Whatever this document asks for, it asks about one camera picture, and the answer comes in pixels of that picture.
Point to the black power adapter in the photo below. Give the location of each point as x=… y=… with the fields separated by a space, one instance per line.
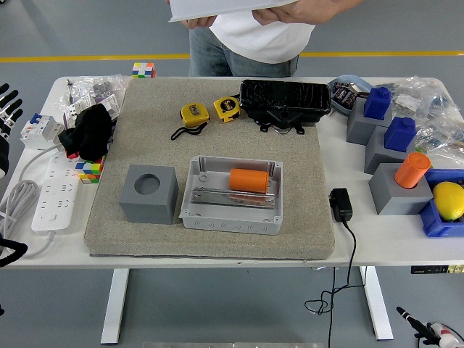
x=340 y=204

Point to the person's left hand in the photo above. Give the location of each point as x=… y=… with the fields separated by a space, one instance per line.
x=297 y=14

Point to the white purple small package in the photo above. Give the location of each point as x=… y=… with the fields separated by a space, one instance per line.
x=108 y=105

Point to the orange cylindrical battery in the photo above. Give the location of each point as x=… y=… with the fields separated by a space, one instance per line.
x=411 y=172
x=248 y=180

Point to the blue plastic bottle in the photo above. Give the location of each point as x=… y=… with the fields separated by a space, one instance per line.
x=377 y=105
x=398 y=136

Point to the person's right hand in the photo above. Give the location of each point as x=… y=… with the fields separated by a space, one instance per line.
x=199 y=22

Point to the white blue circuit breaker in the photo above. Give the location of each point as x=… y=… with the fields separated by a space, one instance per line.
x=36 y=130

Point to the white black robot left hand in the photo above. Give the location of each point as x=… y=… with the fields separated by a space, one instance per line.
x=4 y=152

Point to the colourful puzzle cube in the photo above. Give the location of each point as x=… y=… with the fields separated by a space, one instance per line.
x=90 y=170
x=144 y=70

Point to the black plastic housing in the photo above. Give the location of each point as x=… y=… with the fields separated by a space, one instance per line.
x=286 y=96

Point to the person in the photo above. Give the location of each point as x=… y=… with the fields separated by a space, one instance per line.
x=253 y=43

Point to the clear bags of small parts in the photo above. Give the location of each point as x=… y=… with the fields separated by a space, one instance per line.
x=105 y=85

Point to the clear bags of components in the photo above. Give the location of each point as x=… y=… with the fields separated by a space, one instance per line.
x=438 y=108

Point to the person's left forearm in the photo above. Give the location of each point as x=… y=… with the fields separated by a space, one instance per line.
x=348 y=5

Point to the blue storage bin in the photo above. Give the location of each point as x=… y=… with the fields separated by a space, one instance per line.
x=435 y=226

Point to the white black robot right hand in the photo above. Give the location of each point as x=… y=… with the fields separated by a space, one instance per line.
x=442 y=331

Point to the black cloth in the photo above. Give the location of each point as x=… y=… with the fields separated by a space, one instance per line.
x=90 y=130

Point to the white table leg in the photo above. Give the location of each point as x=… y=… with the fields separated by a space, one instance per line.
x=114 y=308
x=377 y=308

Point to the dark snack packets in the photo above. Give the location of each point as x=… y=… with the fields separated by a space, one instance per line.
x=344 y=95

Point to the grey holder block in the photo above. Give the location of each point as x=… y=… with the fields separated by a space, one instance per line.
x=359 y=127
x=377 y=156
x=148 y=210
x=395 y=201

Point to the white power strip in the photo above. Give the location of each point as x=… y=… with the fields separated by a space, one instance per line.
x=54 y=195

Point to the yellow lemon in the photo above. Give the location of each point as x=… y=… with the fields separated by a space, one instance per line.
x=449 y=201

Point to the thin metal tool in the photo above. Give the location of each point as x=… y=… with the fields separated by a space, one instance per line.
x=69 y=90

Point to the grey-brown foam mat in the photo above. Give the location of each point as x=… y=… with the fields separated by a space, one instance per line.
x=290 y=246

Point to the black table control panel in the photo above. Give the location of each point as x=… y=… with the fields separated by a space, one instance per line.
x=431 y=269

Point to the light blue bowl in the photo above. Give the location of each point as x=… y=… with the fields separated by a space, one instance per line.
x=339 y=108

